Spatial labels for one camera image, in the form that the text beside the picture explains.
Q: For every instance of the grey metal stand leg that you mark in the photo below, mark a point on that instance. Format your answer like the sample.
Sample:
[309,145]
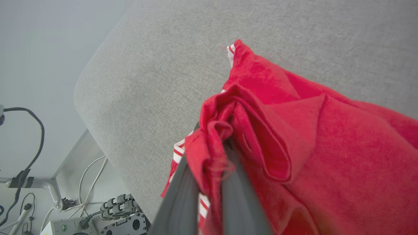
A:
[42,184]

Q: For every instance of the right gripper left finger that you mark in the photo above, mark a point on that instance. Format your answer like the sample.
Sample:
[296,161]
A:
[179,212]

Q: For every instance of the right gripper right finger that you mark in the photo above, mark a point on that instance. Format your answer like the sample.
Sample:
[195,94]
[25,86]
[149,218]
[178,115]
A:
[241,212]

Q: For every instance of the grey power box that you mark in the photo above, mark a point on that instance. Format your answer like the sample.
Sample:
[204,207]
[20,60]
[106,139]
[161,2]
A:
[65,227]

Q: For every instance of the black power plug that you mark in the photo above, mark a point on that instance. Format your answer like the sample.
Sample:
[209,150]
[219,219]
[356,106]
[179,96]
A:
[68,204]
[84,223]

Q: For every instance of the white rod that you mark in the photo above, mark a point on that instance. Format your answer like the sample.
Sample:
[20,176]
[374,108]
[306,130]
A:
[21,215]

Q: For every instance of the red and white garment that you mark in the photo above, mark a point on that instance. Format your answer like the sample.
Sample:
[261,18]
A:
[326,147]

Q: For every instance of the grey metal floor rail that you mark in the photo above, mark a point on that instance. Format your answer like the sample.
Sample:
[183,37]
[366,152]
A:
[75,156]

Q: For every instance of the black electronics box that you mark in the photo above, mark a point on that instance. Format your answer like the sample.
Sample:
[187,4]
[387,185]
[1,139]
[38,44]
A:
[125,227]

